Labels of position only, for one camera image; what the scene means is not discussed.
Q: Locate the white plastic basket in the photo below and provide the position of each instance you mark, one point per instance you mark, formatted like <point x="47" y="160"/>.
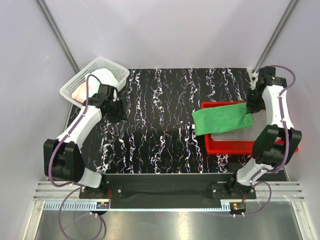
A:
<point x="119" y="72"/>

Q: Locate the grey towel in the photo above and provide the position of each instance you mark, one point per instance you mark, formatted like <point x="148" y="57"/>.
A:
<point x="249" y="134"/>

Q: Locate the white towel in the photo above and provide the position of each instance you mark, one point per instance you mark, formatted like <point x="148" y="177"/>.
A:
<point x="100" y="76"/>

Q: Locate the pink towel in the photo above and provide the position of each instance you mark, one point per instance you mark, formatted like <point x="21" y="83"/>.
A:
<point x="80" y="94"/>

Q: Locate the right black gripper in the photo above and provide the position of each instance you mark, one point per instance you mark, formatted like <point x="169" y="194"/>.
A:
<point x="252" y="108"/>

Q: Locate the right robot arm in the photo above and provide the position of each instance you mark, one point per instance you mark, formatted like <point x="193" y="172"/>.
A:
<point x="277" y="113"/>

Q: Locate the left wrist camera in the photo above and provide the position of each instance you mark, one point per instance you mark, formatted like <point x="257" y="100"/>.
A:
<point x="108" y="92"/>

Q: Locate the green towel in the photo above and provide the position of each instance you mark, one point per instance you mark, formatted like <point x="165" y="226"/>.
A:
<point x="222" y="119"/>

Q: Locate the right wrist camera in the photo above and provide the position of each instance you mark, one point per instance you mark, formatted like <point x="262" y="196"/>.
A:
<point x="264" y="77"/>

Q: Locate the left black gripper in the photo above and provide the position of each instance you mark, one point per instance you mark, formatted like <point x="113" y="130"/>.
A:
<point x="121" y="115"/>

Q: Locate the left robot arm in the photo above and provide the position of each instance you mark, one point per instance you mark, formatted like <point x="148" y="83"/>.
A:
<point x="63" y="161"/>

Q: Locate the white slotted cable duct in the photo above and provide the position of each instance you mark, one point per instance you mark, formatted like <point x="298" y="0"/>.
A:
<point x="77" y="206"/>

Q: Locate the red plastic tray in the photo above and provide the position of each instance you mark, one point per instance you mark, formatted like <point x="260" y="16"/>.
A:
<point x="225" y="147"/>

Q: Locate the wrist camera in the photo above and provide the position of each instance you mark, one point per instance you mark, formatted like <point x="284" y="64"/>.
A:
<point x="108" y="92"/>
<point x="264" y="77"/>

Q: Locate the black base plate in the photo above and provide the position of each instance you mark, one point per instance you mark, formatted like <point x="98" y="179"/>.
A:
<point x="122" y="190"/>

